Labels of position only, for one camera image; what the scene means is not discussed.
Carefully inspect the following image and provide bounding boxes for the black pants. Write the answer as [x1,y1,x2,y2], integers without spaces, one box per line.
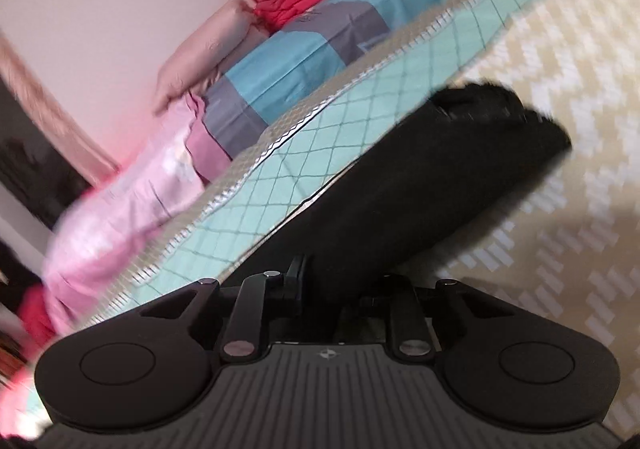
[219,80,573,345]

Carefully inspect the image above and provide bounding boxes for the pink and blue folded quilt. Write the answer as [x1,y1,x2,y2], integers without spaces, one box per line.
[42,0,445,335]

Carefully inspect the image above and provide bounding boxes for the red folded clothes on shelf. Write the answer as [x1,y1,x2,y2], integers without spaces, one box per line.
[18,284,58,354]

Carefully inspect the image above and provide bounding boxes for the pink pillow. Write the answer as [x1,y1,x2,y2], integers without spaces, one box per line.
[153,0,268,115]

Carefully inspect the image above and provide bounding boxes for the pink curtain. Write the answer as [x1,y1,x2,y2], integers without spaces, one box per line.
[1,35,118,186]

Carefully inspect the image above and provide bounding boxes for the patterned bed sheet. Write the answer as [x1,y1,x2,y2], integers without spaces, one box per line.
[0,0,640,445]

